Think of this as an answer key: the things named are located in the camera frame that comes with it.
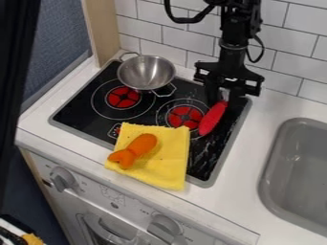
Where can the toy sink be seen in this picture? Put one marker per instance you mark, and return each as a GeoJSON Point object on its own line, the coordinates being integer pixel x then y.
{"type": "Point", "coordinates": [295, 174]}

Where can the silver pot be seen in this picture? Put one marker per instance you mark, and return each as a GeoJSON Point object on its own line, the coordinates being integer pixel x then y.
{"type": "Point", "coordinates": [146, 72]}

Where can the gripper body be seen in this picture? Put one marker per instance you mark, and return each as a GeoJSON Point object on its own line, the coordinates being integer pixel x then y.
{"type": "Point", "coordinates": [228, 74]}

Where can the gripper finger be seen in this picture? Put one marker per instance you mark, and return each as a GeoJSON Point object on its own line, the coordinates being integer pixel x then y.
{"type": "Point", "coordinates": [238, 99]}
{"type": "Point", "coordinates": [212, 92]}

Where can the yellow cloth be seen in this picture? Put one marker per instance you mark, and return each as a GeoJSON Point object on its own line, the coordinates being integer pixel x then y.
{"type": "Point", "coordinates": [154, 155]}

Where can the orange toy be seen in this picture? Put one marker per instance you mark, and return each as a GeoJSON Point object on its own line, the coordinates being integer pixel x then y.
{"type": "Point", "coordinates": [133, 150]}

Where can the toy stove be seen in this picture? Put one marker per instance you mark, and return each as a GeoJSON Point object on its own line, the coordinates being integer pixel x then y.
{"type": "Point", "coordinates": [144, 118]}

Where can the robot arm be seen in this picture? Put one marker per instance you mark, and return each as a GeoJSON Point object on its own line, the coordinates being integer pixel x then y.
{"type": "Point", "coordinates": [236, 22]}

